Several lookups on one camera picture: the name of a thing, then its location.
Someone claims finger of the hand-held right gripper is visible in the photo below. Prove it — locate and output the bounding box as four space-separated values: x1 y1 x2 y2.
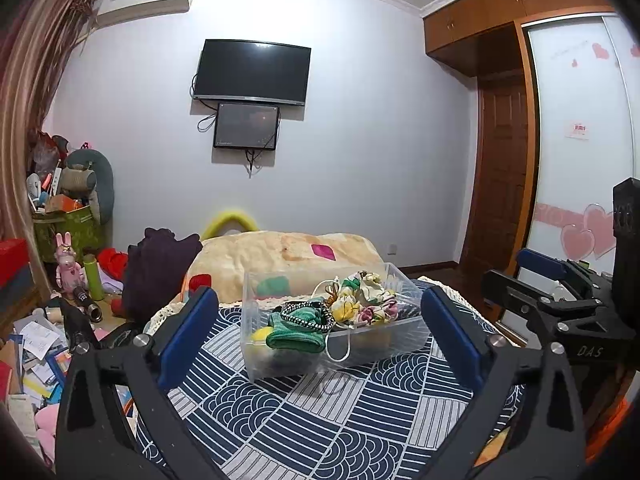
516 248 617 308
481 269 637 357

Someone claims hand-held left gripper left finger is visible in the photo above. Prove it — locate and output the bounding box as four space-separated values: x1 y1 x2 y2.
55 286 221 480

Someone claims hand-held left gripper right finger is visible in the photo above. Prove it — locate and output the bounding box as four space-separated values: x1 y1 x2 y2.
420 285 587 480

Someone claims clear plastic storage box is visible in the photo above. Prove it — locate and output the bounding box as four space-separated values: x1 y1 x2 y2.
242 262 432 380

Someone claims floral fabric piece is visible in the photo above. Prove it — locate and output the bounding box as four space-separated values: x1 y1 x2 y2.
330 271 402 325

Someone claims green knit cloth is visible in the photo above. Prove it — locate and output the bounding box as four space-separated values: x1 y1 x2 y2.
265 305 327 357

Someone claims black hat with silver chain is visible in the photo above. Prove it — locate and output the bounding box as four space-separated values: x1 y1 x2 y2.
279 299 335 334

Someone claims dark purple cloth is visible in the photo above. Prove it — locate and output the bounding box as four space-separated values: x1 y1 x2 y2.
122 227 204 322

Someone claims wooden door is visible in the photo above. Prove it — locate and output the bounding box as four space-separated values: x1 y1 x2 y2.
459 76 532 281

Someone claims white sliding door with hearts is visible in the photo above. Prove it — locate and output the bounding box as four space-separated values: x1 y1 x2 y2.
521 10 640 281

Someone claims black flashlight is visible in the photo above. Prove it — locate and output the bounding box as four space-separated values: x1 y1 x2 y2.
73 285 104 324

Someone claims red cloth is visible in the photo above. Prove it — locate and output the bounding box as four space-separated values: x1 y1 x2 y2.
97 248 131 274

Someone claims green bottle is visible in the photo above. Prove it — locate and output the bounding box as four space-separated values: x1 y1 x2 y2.
82 253 105 302

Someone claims yellow orange cloth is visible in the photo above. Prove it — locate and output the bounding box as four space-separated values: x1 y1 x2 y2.
474 429 512 467

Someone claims pink rabbit toy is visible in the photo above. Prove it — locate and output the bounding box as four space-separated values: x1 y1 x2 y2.
54 232 84 294

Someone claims blue wave-patterned bedsheet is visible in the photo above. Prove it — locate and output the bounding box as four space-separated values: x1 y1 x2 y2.
134 280 526 480

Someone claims green storage box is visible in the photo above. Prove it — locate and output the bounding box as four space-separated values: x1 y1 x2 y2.
32 204 107 264

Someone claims pile of papers and books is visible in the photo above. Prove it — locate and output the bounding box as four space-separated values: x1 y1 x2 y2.
0 305 87 456

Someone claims pink plush toy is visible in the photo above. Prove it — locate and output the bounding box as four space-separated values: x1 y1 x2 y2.
34 404 62 463

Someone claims grey neck pillow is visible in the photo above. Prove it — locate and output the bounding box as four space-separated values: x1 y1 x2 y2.
65 148 115 224

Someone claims red box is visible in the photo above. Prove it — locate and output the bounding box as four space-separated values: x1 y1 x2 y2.
0 238 32 292

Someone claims wooden wardrobe cabinet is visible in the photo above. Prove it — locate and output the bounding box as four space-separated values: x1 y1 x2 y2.
422 0 640 78

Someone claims striped brown curtain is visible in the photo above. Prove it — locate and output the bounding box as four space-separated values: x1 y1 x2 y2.
0 0 101 281

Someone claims white air conditioner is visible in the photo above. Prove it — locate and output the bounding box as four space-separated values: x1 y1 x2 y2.
92 0 200 29

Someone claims yellow plush ring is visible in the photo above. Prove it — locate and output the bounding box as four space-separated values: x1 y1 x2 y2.
200 207 259 241

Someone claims small wall-mounted black monitor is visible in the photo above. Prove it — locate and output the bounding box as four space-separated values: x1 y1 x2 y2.
213 102 281 151

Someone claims wall-mounted black television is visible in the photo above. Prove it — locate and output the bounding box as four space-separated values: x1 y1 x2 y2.
192 38 312 107

